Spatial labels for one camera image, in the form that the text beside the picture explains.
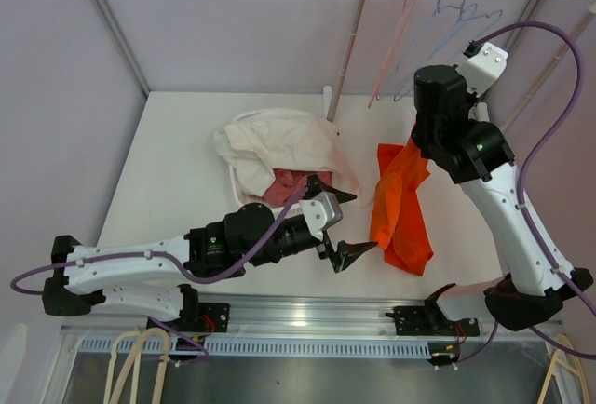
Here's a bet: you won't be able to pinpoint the pink t shirt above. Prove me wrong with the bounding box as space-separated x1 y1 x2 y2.
259 168 314 208

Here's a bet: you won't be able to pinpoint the orange t shirt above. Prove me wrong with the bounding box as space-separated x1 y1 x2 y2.
369 141 434 276

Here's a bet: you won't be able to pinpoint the white t shirt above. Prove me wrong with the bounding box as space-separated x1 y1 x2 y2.
213 108 373 207

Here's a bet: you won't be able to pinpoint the pink wire hanger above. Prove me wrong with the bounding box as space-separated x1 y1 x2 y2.
367 0 417 109

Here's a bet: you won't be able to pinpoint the blue wire hanger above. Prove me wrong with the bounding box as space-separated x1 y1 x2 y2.
371 0 480 101
389 0 504 102

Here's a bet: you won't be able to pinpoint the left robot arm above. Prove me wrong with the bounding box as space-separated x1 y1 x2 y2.
42 175 377 330

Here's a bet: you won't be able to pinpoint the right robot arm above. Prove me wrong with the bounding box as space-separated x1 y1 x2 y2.
413 65 593 334

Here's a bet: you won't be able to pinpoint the right beige hanger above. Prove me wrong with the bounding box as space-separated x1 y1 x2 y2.
536 348 590 403

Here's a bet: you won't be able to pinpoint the white perforated plastic basket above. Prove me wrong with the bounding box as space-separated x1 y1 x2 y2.
226 106 336 212

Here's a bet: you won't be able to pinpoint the left beige hangers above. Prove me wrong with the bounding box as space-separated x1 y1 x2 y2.
102 328 170 404

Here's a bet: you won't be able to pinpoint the metal clothes rack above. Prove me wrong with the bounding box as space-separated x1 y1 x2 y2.
320 0 596 135

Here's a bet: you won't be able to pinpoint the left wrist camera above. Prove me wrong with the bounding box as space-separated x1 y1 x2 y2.
299 192 344 241

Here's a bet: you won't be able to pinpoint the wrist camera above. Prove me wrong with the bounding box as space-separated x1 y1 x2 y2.
299 192 344 241
456 41 508 98

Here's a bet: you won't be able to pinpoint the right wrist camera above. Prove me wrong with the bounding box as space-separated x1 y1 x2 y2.
456 41 508 98

